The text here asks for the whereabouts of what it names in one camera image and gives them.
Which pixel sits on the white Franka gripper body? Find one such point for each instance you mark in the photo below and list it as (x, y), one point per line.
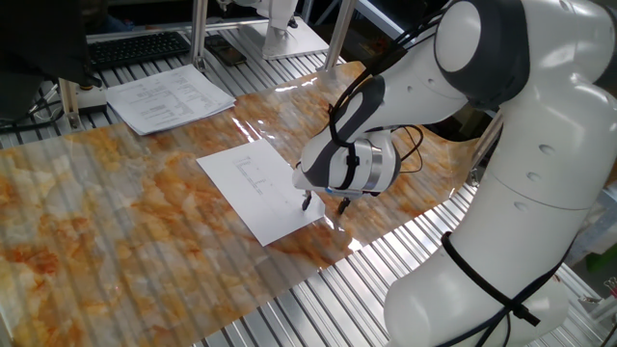
(303, 179)

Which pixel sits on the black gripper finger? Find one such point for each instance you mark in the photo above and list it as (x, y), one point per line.
(343, 206)
(306, 201)

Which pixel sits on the white printed paper sheet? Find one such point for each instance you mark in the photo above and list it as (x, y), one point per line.
(250, 193)

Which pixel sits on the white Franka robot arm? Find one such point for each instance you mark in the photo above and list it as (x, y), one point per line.
(530, 217)

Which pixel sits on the white second robot base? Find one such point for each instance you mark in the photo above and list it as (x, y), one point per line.
(279, 24)

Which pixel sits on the black smartphone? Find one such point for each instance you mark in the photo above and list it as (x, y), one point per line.
(224, 49)

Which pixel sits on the stack of printed papers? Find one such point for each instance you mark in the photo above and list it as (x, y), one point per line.
(169, 98)

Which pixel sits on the orange marble pattern sheet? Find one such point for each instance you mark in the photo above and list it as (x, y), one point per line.
(120, 231)

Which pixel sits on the black keyboard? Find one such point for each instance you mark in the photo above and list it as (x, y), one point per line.
(137, 48)

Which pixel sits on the white button box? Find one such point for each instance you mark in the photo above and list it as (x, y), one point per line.
(91, 100)

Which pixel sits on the silver camera with blue cap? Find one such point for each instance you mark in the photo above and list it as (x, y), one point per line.
(354, 192)

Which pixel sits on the grey metal base plate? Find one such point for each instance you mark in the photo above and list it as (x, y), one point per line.
(308, 45)

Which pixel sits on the aluminium frame post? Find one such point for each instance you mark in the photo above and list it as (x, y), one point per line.
(198, 29)
(484, 149)
(340, 34)

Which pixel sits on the aluminium frame rail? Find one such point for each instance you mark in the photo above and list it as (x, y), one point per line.
(159, 28)

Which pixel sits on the short aluminium post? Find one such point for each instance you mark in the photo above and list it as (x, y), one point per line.
(70, 103)

